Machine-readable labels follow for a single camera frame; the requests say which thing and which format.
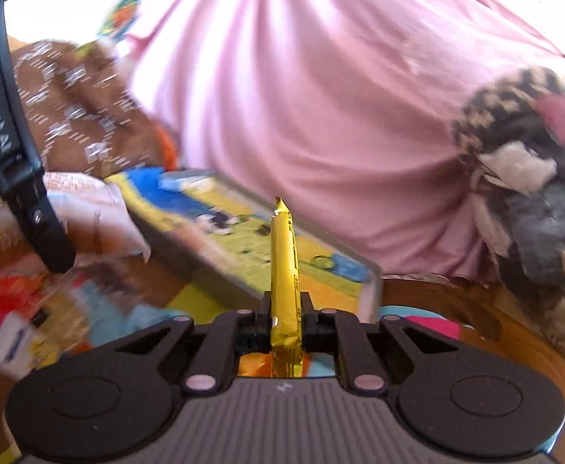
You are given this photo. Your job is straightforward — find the grey tray with cartoon towel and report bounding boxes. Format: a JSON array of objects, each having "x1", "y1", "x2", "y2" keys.
[{"x1": 107, "y1": 168, "x2": 382, "y2": 322}]

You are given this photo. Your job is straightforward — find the white blue minion packet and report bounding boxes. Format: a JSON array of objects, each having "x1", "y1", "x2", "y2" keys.
[{"x1": 0, "y1": 317, "x2": 71, "y2": 380}]

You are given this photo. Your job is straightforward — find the white wafer snack pack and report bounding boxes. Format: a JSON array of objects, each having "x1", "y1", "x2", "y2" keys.
[{"x1": 0, "y1": 172, "x2": 150, "y2": 276}]

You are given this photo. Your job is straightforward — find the grey checkered clothes pile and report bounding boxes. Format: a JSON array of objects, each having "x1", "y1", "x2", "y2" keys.
[{"x1": 452, "y1": 66, "x2": 565, "y2": 356}]

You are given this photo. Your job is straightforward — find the colourful striped cartoon blanket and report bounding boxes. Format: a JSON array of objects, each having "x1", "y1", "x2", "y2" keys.
[{"x1": 0, "y1": 250, "x2": 463, "y2": 464}]

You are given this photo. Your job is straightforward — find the gold snack bar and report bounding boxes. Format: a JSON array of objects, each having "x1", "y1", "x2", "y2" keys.
[{"x1": 270, "y1": 197, "x2": 303, "y2": 378}]

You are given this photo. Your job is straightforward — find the pink fabric cushion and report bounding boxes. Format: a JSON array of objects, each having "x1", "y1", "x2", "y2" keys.
[{"x1": 126, "y1": 0, "x2": 565, "y2": 275}]

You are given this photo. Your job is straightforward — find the brown patterned fabric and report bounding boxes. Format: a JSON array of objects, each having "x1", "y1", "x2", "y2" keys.
[{"x1": 10, "y1": 39, "x2": 179, "y2": 179}]

